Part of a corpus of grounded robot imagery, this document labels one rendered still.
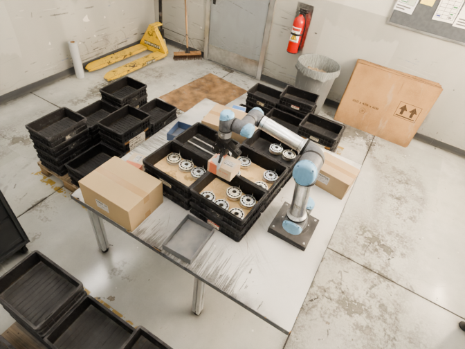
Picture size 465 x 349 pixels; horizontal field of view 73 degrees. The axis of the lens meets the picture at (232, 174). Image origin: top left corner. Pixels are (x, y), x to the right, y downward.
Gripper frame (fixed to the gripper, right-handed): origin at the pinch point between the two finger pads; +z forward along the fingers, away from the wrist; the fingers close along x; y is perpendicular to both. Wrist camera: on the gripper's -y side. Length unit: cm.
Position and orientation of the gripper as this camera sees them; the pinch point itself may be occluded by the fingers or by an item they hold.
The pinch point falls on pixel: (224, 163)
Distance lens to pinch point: 188.0
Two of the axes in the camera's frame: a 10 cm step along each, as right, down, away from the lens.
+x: -5.0, 5.6, -6.6
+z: -1.1, 7.1, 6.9
